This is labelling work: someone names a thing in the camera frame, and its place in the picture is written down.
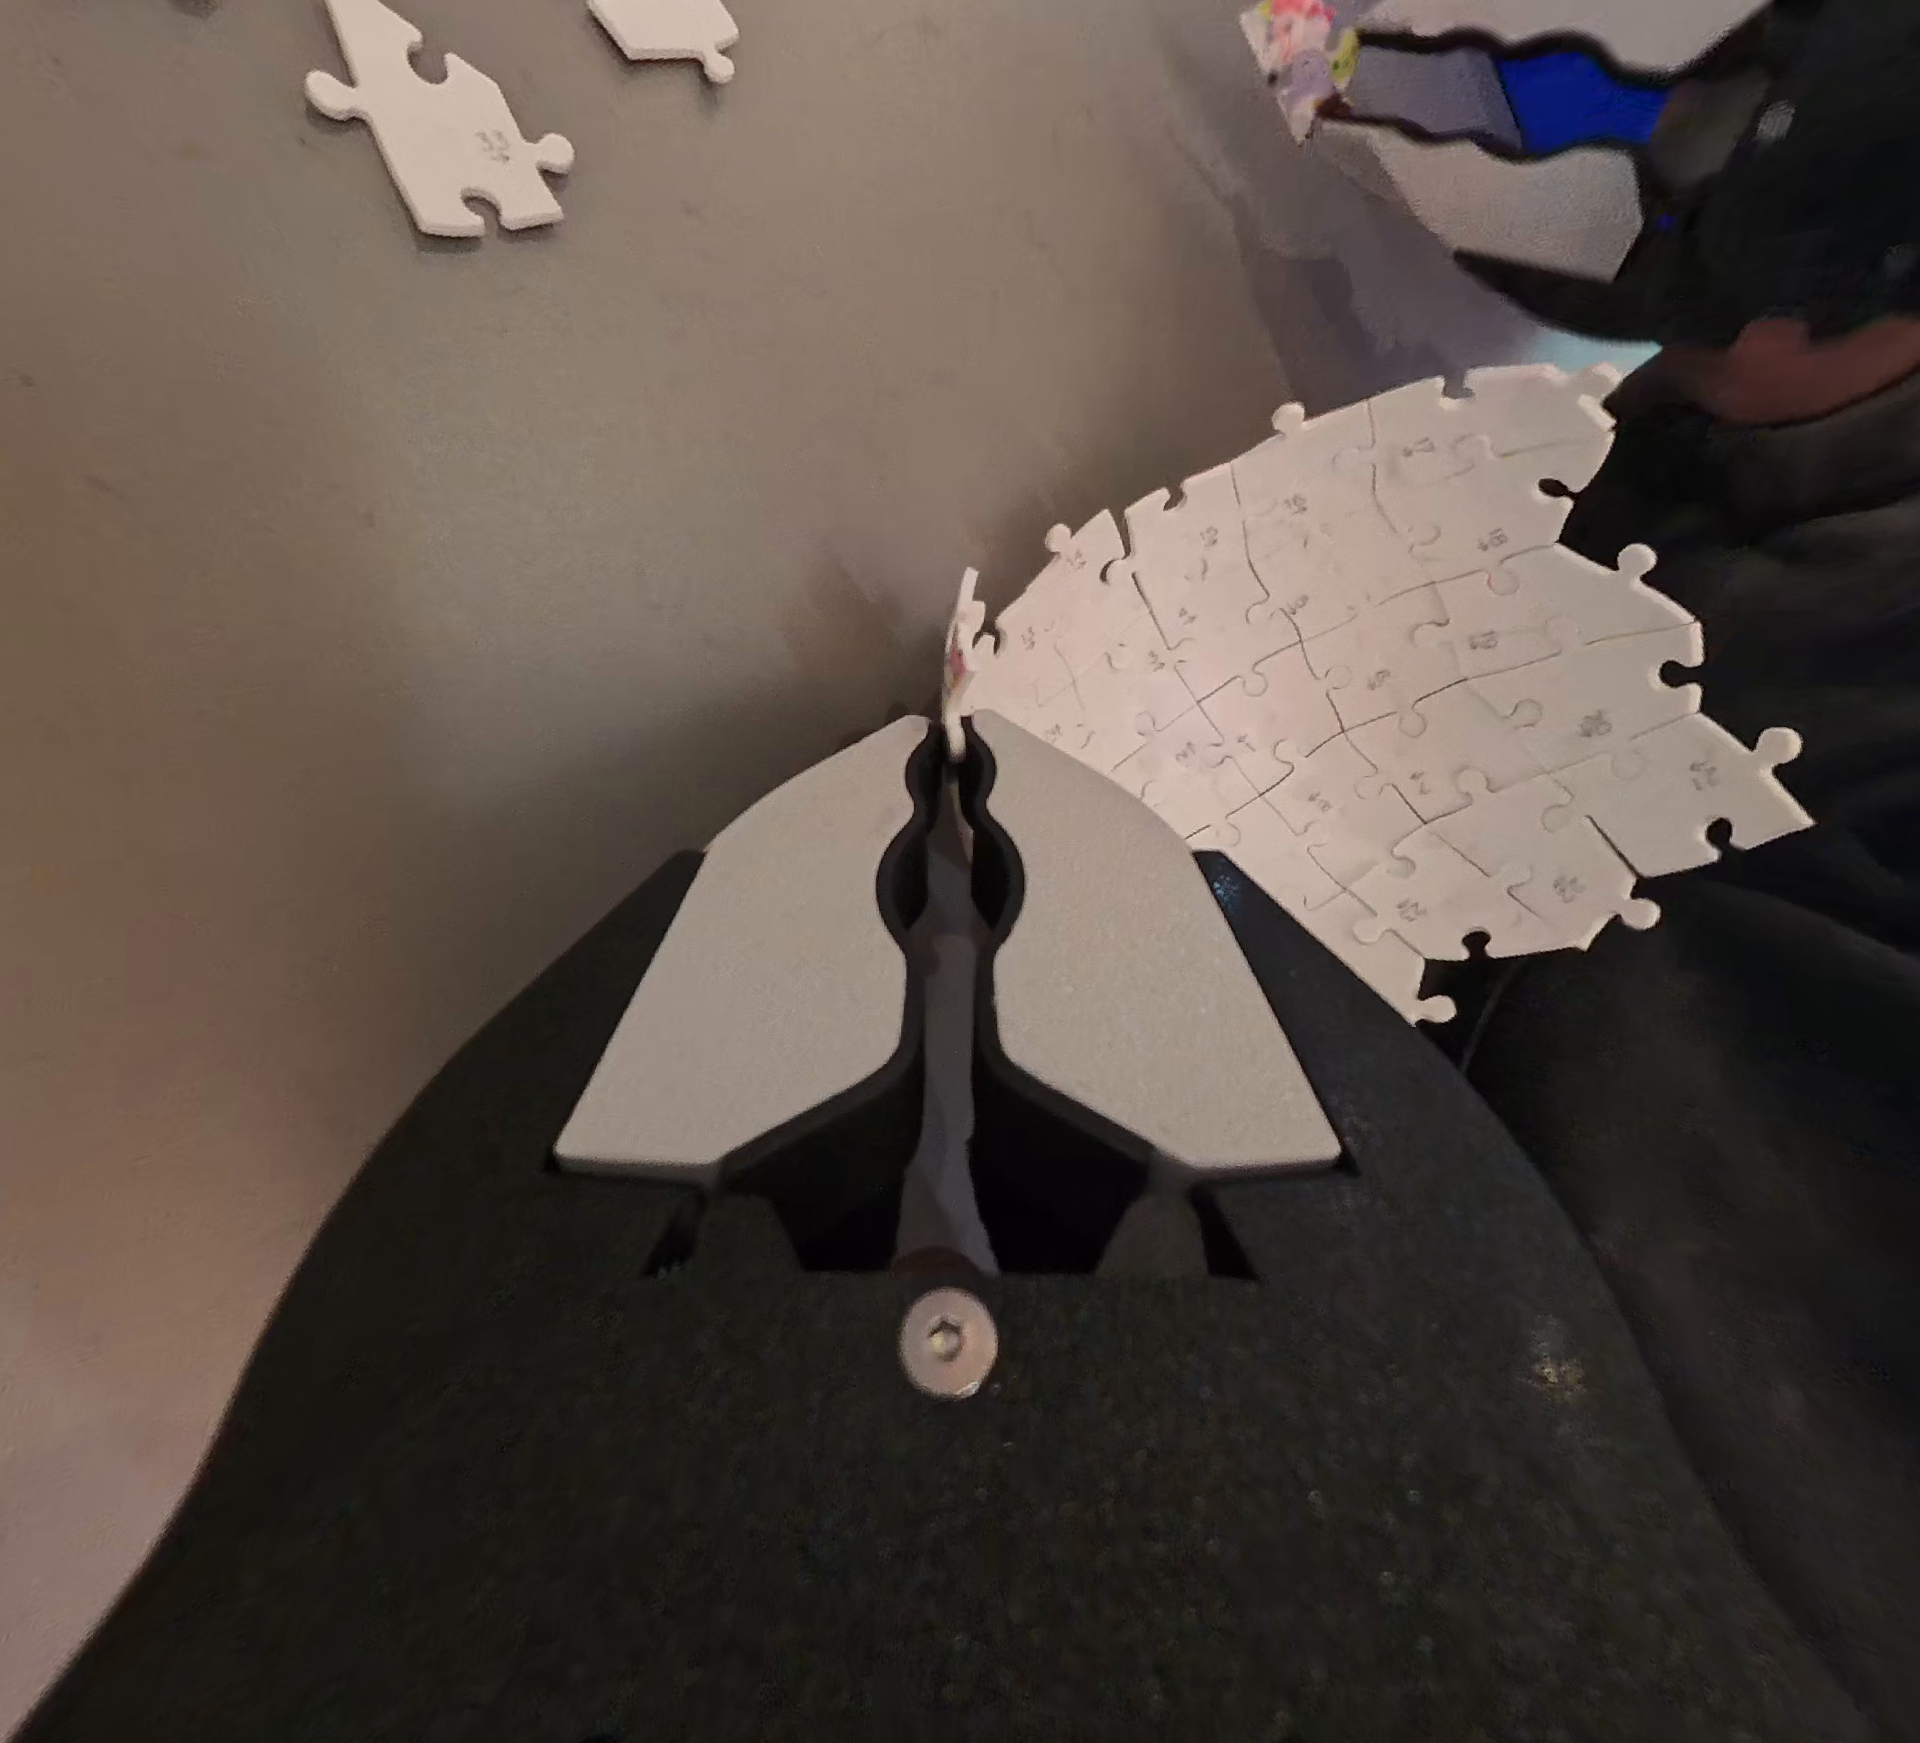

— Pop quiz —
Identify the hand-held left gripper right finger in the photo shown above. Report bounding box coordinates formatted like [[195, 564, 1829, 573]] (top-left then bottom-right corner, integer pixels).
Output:
[[960, 711, 1343, 1195]]

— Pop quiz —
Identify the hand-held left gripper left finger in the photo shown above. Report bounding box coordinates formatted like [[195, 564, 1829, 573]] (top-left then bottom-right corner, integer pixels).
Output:
[[552, 716, 962, 1191]]

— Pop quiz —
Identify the white jigsaw puzzle piece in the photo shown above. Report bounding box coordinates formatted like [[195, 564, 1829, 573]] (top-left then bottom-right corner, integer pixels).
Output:
[[1240, 0, 1364, 144]]

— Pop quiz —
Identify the partly built puzzle ball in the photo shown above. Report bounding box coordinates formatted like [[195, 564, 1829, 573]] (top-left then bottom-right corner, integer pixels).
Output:
[[937, 363, 1819, 1028]]

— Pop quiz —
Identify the scatter of white puzzle pieces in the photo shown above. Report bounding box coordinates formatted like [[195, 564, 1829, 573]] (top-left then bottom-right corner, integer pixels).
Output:
[[0, 0, 742, 242]]

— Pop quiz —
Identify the person's right forearm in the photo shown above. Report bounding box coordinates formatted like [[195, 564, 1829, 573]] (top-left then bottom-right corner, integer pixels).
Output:
[[1562, 363, 1920, 875]]

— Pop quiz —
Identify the person's right hand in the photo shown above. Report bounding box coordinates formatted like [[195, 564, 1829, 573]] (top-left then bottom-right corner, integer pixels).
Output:
[[1658, 325, 1920, 427]]

